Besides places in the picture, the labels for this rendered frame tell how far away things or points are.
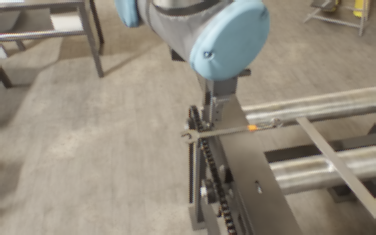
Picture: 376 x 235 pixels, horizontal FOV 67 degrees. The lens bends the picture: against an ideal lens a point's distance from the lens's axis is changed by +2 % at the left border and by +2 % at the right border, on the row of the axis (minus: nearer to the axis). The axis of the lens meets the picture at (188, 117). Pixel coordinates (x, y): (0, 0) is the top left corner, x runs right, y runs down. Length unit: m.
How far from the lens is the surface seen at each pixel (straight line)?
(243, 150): 0.70
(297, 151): 1.25
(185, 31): 0.28
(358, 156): 1.14
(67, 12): 2.73
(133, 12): 0.38
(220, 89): 0.53
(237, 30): 0.28
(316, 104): 1.28
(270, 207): 0.63
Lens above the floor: 1.71
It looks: 46 degrees down
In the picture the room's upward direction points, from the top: straight up
